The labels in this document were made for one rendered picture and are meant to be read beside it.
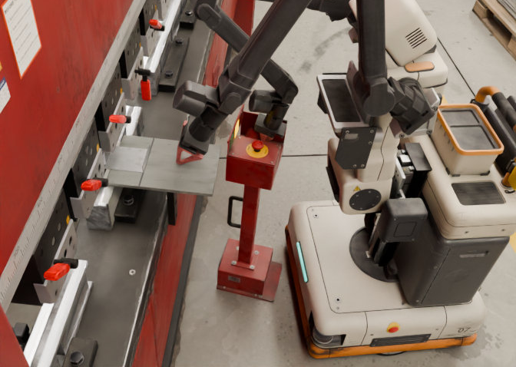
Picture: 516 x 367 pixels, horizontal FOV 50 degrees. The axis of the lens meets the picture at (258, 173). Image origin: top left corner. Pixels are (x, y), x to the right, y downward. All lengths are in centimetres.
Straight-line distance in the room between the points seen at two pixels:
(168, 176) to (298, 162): 159
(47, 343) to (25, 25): 63
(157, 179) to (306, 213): 103
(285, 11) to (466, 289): 129
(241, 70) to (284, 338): 134
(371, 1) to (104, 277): 86
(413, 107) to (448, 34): 295
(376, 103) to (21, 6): 80
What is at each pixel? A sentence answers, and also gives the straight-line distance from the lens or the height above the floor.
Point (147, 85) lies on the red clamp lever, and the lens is 149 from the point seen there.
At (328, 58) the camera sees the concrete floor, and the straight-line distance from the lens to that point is 374.
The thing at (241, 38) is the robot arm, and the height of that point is 115.
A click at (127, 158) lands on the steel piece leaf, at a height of 100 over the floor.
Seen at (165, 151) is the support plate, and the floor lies 100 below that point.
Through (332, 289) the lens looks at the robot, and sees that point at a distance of 212.
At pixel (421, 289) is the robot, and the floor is 42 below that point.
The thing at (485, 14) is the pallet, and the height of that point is 5.
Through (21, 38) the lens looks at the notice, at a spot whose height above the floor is 157.
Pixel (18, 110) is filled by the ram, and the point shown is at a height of 149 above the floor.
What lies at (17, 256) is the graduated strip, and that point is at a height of 131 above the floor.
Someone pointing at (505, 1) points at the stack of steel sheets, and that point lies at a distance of 453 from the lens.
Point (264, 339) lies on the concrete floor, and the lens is 229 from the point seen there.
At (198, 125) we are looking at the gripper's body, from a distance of 133.
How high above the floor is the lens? 201
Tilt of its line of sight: 45 degrees down
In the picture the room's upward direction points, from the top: 6 degrees clockwise
